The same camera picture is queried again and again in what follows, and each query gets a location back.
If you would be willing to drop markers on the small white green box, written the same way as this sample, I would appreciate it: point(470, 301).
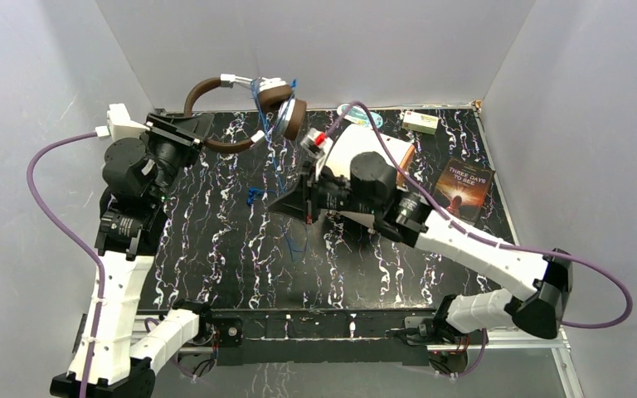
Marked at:
point(420, 123)

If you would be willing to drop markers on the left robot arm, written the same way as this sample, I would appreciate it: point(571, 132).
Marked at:
point(140, 168)

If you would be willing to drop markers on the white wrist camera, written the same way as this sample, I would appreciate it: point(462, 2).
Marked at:
point(119, 124)
point(318, 145)

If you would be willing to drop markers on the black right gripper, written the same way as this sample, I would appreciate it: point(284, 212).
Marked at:
point(303, 201)

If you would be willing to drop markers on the dark book three days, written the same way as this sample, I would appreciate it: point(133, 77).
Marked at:
point(462, 187)

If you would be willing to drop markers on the white cylindrical drum box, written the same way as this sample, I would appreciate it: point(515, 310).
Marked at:
point(355, 139)

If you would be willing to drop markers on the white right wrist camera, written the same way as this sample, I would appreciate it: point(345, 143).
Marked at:
point(318, 145)

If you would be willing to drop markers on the blue white blister pack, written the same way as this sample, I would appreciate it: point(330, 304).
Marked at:
point(358, 116)

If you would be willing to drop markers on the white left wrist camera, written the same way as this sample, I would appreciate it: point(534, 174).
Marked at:
point(119, 124)

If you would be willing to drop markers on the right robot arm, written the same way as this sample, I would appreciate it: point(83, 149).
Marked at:
point(533, 288)

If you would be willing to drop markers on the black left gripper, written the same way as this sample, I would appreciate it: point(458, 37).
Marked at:
point(174, 132)

